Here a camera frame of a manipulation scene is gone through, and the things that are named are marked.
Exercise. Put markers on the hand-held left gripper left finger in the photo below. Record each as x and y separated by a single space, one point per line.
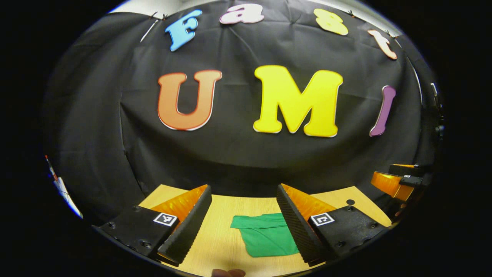
190 227

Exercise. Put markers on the green T-shirt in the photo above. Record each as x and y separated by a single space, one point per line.
265 238

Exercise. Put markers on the white desk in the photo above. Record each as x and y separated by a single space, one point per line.
69 200

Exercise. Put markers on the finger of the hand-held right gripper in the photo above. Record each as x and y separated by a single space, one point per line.
407 170
388 182

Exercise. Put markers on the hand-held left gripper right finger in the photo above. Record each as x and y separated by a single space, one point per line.
294 227

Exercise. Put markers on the black backdrop cloth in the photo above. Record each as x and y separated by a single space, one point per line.
238 161

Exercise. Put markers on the dark metal stand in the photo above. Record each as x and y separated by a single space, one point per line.
438 115

